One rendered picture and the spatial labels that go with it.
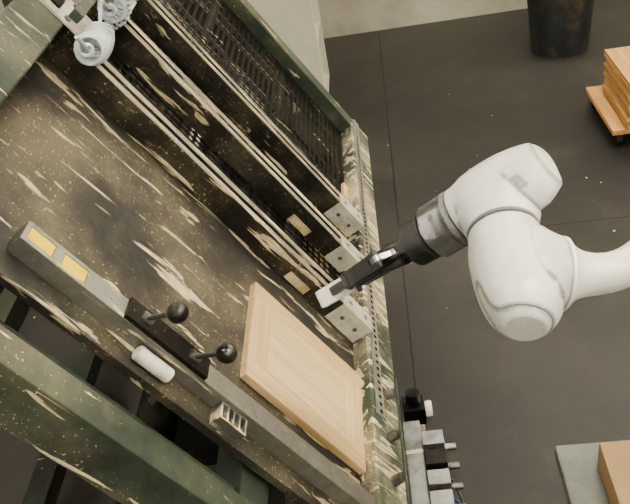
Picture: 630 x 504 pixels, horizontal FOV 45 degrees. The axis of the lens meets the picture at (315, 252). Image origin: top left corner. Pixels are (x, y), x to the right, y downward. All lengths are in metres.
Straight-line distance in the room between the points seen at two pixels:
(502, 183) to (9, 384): 0.74
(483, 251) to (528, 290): 0.09
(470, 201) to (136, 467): 0.65
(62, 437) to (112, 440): 0.07
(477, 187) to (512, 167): 0.06
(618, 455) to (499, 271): 1.01
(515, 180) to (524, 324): 0.21
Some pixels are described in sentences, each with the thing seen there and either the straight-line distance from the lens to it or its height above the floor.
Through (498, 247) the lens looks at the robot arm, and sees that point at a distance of 1.02.
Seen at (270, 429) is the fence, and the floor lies 1.20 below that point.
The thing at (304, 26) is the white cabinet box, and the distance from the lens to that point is 5.35.
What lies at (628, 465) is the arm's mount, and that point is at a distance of 1.94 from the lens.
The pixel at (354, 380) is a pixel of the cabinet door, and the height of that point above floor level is 0.91.
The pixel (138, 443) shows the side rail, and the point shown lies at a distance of 1.25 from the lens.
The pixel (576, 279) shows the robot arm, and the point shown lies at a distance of 1.04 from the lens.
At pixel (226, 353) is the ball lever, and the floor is 1.45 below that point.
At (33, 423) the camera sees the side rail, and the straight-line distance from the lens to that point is 1.23.
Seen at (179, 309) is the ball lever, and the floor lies 1.56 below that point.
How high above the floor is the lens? 2.33
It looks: 35 degrees down
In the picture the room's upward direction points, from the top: 11 degrees counter-clockwise
